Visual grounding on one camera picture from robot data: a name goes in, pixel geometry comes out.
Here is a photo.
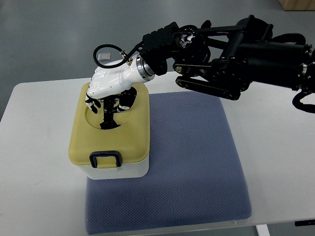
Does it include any brown cardboard box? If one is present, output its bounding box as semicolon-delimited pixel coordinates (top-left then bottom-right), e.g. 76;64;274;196
279;0;315;11

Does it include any dark blue front latch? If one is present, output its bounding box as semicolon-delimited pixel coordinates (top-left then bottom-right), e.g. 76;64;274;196
89;150;122;169

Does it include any black lid handle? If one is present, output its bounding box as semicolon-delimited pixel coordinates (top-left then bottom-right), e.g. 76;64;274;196
99;95;120;130

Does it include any black bracket under table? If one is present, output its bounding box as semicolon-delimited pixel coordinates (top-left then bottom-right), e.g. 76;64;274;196
294;219;315;227

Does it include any yellow box lid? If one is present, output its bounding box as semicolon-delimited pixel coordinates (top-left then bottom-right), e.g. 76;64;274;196
68;84;150;167

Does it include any white storage box base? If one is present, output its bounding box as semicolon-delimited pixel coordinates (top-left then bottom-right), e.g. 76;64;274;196
78;156;149;180

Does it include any blue grey fabric mat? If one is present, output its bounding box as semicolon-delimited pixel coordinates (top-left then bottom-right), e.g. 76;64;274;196
85;91;252;235

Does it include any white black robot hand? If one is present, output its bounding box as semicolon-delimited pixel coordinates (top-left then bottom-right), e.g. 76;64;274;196
85;54;155;114

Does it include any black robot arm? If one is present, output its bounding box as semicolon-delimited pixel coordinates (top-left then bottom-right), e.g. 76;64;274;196
132;15;315;113

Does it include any white table leg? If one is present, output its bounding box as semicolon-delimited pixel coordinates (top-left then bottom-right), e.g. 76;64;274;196
255;224;270;236

